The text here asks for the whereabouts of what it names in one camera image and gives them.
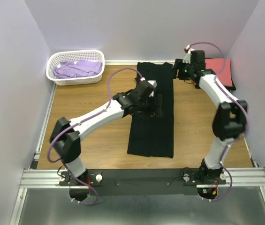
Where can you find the black t shirt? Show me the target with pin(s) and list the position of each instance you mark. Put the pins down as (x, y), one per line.
(154, 136)
(233, 85)

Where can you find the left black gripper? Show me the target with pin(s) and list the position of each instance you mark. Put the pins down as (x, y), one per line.
(154, 111)

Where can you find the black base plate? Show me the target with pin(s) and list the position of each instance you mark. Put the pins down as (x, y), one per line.
(116, 182)

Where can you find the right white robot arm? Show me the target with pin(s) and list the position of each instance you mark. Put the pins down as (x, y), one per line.
(230, 120)

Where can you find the folded black t shirt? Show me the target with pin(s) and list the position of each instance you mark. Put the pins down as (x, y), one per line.
(233, 85)

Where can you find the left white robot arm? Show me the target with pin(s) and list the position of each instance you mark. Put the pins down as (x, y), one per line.
(68, 134)

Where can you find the folded red t shirt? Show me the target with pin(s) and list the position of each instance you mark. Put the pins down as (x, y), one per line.
(223, 70)

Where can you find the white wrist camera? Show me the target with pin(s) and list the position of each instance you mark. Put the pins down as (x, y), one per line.
(187, 57)
(154, 84)

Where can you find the white plastic laundry basket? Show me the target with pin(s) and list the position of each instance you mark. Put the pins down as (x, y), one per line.
(87, 55)

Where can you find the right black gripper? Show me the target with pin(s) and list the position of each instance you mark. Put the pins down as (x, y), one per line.
(178, 65)

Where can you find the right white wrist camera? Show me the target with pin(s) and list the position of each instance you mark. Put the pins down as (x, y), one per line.
(187, 57)

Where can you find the aluminium frame rail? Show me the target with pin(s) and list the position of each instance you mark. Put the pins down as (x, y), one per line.
(35, 178)

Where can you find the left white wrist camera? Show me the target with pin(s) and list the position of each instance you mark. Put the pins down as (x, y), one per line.
(154, 84)

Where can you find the purple t shirt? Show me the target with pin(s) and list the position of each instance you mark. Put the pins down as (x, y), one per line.
(79, 69)

